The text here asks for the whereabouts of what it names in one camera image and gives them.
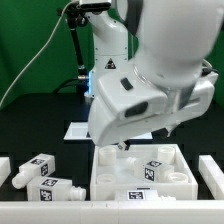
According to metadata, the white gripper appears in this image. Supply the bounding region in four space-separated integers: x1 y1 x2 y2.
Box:
88 70 218 151

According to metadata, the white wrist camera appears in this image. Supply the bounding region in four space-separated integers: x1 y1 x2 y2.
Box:
119 91 167 121

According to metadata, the white right fence bar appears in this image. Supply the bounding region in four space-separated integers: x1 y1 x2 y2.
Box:
198 155 224 200

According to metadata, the white square tabletop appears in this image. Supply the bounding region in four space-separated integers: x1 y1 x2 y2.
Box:
90 144 198 201

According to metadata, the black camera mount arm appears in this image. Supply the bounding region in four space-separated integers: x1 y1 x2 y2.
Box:
57 2 88 79

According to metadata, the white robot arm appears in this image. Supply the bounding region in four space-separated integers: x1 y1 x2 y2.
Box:
88 0 224 147

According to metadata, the white fence bar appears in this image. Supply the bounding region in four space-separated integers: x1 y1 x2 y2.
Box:
0 157 11 187
0 200 224 224
198 155 224 200

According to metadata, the white front fence bar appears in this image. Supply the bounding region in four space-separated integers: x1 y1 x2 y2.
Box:
0 200 224 224

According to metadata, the white left fence bar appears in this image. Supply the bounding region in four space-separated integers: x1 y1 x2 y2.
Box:
0 157 11 187

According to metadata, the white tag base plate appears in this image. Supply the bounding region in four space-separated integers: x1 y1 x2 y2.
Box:
64 122 153 141

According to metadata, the grey cable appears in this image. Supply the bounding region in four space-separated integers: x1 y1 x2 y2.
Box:
0 0 80 108

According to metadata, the black camera on mount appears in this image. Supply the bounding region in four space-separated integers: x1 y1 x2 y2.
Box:
79 0 112 12

